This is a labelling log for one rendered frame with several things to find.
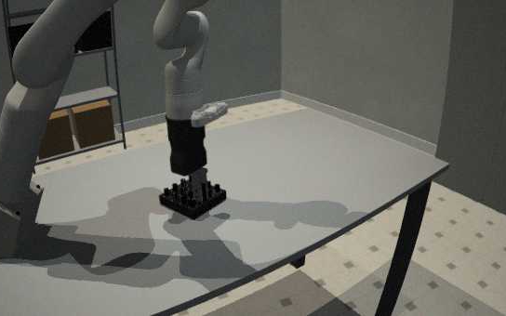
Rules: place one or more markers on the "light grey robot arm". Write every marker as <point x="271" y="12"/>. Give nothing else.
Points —
<point x="38" y="62"/>

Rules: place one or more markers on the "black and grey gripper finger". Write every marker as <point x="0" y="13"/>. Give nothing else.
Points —
<point x="197" y="186"/>
<point x="203" y="172"/>

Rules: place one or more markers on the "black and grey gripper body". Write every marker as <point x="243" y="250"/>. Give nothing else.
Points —
<point x="188" y="152"/>

